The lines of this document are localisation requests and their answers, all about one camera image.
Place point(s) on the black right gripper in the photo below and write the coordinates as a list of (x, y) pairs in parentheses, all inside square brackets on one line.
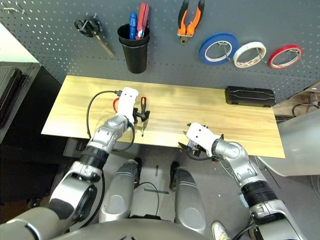
[(200, 151)]

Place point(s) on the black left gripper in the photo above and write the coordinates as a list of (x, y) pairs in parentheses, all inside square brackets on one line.
[(135, 116)]

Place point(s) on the orange black screwdriver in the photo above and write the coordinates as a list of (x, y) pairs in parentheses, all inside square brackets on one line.
[(143, 102)]

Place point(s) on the white tape roll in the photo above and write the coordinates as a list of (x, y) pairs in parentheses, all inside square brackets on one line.
[(237, 57)]

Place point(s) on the orange black pliers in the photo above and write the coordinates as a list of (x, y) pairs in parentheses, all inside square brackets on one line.
[(197, 17)]

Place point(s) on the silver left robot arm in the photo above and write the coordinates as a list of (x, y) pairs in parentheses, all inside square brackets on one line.
[(105, 140)]

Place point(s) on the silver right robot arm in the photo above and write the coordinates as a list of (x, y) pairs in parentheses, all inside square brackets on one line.
[(245, 170)]

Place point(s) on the black pegboard cup holder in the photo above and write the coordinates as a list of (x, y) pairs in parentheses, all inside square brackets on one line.
[(135, 60)]

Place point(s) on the grey perforated pegboard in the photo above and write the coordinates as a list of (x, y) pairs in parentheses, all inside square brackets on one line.
[(50, 37)]

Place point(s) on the short black floor tape strip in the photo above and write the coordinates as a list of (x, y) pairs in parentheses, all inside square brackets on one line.
[(156, 170)]

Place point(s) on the long black floor tape strip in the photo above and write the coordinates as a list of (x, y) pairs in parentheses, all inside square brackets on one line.
[(156, 191)]

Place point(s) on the silver right robot leg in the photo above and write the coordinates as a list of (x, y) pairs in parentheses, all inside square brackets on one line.
[(190, 200)]

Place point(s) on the silver robot leg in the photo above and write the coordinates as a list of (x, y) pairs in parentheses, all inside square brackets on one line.
[(117, 195), (190, 200)]

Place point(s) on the small black tool case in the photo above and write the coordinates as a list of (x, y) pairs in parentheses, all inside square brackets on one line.
[(250, 97)]

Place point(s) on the silver left robot leg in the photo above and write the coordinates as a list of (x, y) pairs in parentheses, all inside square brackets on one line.
[(117, 195)]

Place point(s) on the blue tape roll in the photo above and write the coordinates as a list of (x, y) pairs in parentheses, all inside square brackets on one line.
[(203, 53)]

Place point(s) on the white person's sneaker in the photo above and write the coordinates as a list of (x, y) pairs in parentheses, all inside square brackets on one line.
[(220, 231)]

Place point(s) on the grey robot torso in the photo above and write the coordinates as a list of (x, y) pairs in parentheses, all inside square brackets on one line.
[(137, 232)]

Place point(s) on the silver scissors hook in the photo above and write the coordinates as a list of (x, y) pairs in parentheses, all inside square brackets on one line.
[(87, 23)]

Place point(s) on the grey side desk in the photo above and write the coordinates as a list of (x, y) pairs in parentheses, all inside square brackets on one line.
[(295, 150)]

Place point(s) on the red tape roll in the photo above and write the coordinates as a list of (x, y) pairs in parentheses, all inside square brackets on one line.
[(272, 60)]

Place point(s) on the black rolling equipment cabinet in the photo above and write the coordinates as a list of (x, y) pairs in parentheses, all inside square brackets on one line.
[(25, 170)]

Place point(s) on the large black ribbed case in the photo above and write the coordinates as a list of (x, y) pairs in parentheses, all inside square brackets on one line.
[(10, 87)]

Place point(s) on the silver double prong hook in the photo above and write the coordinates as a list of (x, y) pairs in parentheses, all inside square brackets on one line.
[(10, 9)]

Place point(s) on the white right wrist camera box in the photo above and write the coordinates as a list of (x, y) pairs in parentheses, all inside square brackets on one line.
[(200, 135)]

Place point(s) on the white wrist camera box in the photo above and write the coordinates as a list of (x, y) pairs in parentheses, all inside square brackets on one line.
[(127, 102), (200, 135)]

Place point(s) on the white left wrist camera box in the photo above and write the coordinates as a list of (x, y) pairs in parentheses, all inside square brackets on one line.
[(127, 102)]

